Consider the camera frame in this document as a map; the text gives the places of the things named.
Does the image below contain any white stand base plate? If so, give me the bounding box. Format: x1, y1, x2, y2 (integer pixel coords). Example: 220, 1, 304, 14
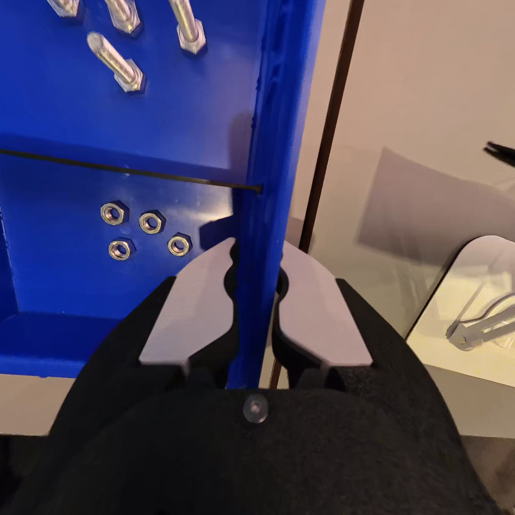
406, 235, 515, 388

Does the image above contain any silver hex bolt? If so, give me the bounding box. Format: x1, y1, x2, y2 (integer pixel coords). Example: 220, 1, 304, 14
46, 0, 85, 20
168, 0, 208, 55
86, 32, 146, 94
104, 0, 143, 36

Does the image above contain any silver hex nut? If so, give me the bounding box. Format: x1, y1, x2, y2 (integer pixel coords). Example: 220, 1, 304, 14
138, 210, 166, 235
167, 233, 193, 257
100, 201, 130, 226
107, 238, 135, 261

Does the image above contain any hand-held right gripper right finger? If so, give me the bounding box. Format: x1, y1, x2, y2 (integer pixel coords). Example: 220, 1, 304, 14
273, 241, 373, 370

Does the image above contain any blue divided plastic bin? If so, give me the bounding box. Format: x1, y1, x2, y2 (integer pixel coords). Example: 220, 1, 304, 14
0, 0, 327, 389

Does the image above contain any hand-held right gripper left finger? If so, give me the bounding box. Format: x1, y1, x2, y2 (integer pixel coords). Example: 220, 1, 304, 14
138, 237, 240, 376

